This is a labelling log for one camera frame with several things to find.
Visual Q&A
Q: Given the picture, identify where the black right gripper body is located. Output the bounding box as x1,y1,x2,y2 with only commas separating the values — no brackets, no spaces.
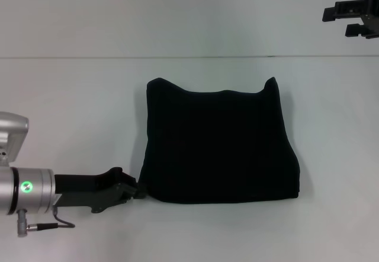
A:
360,0,379,40

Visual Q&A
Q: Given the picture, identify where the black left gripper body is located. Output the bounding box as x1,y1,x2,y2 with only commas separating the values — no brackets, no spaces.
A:
53,167,139,215

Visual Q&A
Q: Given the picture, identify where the black shirt with white print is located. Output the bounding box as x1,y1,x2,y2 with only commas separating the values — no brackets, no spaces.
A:
138,76,302,206

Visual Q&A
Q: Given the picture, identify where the grey cable with silver plug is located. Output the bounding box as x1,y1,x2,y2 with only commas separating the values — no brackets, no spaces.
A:
16,205,76,238

